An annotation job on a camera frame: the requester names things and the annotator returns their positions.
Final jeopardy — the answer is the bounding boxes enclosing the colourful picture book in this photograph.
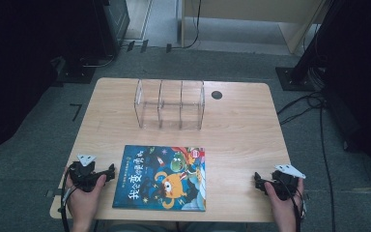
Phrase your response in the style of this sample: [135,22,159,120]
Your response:
[112,144,207,213]

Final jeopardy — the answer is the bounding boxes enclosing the light wooden cabinet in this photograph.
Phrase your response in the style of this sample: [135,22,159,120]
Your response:
[180,0,331,55]

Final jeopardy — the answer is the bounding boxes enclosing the person's left hand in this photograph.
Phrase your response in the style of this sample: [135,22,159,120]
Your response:
[64,165,107,224]

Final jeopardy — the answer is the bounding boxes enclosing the clear acrylic book rack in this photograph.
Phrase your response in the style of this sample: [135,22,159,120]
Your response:
[133,78,206,131]

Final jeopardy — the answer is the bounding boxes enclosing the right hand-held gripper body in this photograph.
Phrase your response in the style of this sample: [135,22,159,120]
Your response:
[263,163,307,201]

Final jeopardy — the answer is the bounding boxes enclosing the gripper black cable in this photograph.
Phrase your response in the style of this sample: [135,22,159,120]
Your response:
[278,178,308,232]
[59,167,78,232]

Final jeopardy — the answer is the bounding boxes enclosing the black hanging cable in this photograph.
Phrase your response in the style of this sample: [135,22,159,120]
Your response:
[170,0,203,50]

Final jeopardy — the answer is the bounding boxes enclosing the black equipment box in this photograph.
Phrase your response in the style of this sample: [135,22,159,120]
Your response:
[91,0,131,61]

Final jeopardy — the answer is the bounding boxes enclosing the black stand base plate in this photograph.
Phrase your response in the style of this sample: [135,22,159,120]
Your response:
[274,66,318,92]
[55,56,97,85]

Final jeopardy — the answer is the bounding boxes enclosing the black angled floor tape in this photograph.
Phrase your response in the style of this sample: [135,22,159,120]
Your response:
[70,102,83,123]

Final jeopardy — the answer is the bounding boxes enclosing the person's right hand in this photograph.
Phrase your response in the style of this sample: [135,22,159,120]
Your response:
[264,178,305,224]

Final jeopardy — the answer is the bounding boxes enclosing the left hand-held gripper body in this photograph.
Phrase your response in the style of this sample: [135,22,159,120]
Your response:
[69,154,108,193]

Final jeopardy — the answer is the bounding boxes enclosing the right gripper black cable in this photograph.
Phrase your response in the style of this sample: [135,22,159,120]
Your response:
[278,178,308,232]

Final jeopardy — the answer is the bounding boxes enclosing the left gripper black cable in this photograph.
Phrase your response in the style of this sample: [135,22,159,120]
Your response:
[59,167,78,232]

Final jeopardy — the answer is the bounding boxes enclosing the black floor cables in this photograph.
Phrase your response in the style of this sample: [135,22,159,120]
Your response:
[276,91,336,232]

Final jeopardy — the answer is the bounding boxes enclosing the black metal stand post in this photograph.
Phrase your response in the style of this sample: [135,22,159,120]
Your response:
[290,0,339,84]

